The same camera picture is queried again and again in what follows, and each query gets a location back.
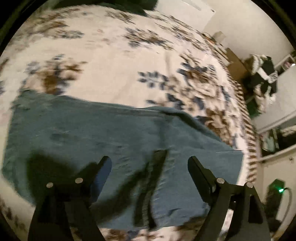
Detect black and white clothes pile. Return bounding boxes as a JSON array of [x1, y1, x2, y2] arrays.
[[242, 54, 278, 118]]

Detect brown cardboard box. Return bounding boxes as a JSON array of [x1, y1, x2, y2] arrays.
[[226, 48, 248, 82]]

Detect dark green garment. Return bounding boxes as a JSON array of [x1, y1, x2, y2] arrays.
[[53, 0, 158, 16]]

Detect blue denim pants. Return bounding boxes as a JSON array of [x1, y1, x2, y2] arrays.
[[2, 91, 243, 230]]

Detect floral cream bed blanket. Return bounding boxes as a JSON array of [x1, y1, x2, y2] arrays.
[[1, 5, 256, 240]]

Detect white box on bed edge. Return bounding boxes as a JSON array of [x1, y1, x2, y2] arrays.
[[212, 31, 226, 44]]

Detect black device with green light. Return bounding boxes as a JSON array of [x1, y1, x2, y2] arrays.
[[263, 179, 292, 234]]

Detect white shelf unit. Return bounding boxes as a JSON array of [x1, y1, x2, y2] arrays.
[[253, 52, 295, 162]]

